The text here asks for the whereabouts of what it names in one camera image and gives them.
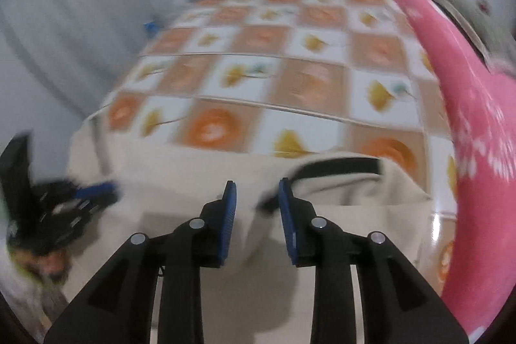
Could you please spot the green lace-edged pillow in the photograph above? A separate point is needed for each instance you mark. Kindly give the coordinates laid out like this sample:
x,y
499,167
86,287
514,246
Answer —
x,y
490,33

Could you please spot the pink floral blanket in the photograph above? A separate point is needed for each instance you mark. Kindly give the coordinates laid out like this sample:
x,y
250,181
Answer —
x,y
475,106

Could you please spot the white curtain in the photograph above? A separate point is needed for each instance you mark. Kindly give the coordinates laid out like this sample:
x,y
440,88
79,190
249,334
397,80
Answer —
x,y
60,25

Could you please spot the orange patterned tablecloth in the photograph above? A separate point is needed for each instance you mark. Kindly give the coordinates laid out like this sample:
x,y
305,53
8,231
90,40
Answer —
x,y
306,78

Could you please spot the small blue box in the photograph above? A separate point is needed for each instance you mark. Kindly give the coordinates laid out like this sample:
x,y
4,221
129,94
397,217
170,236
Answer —
x,y
151,27

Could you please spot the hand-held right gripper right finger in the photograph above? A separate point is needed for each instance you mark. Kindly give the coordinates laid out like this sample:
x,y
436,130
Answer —
x,y
288,223

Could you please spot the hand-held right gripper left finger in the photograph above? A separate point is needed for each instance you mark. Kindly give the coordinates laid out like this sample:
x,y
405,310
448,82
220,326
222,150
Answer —
x,y
227,223

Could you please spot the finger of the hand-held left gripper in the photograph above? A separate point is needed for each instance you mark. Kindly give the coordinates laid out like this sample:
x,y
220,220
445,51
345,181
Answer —
x,y
96,191

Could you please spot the beige zip jacket black trim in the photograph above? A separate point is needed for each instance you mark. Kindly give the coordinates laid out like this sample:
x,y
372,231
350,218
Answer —
x,y
250,299

